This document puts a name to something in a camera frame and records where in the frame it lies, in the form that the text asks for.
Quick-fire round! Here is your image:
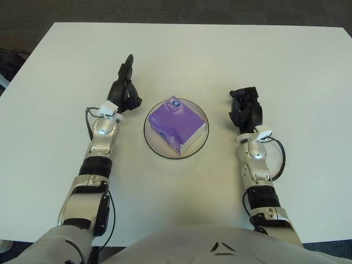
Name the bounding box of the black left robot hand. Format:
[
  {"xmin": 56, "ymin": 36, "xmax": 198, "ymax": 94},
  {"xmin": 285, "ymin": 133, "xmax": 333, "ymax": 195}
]
[{"xmin": 106, "ymin": 54, "xmax": 143, "ymax": 113}]

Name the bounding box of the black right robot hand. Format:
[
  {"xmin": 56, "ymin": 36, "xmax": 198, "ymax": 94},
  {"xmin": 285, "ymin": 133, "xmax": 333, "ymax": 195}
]
[{"xmin": 228, "ymin": 86, "xmax": 264, "ymax": 135}]

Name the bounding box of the purple tissue paper pack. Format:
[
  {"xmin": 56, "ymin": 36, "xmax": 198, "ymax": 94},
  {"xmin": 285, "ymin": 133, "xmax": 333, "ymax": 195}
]
[{"xmin": 147, "ymin": 95, "xmax": 206, "ymax": 155}]

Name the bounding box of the white plate with black rim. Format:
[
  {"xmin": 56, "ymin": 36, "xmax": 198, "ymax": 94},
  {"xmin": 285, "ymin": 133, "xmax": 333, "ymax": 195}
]
[{"xmin": 143, "ymin": 98, "xmax": 210, "ymax": 160}]

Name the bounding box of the black bag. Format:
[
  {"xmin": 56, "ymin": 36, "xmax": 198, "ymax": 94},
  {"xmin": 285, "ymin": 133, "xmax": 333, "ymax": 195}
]
[{"xmin": 0, "ymin": 48, "xmax": 30, "ymax": 89}]

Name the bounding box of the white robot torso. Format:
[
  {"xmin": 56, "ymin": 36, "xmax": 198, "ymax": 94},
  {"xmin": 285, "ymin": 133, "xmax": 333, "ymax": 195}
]
[{"xmin": 90, "ymin": 224, "xmax": 352, "ymax": 264}]

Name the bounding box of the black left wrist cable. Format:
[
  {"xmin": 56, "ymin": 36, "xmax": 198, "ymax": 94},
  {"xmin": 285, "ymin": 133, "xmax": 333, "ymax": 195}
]
[{"xmin": 85, "ymin": 106, "xmax": 101, "ymax": 140}]

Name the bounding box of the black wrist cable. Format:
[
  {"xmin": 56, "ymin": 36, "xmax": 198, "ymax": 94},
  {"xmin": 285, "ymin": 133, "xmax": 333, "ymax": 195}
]
[
  {"xmin": 85, "ymin": 106, "xmax": 101, "ymax": 140},
  {"xmin": 268, "ymin": 136, "xmax": 286, "ymax": 182}
]

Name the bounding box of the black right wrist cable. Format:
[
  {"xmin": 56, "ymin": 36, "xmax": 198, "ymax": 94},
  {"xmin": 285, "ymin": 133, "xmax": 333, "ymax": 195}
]
[{"xmin": 268, "ymin": 136, "xmax": 286, "ymax": 182}]

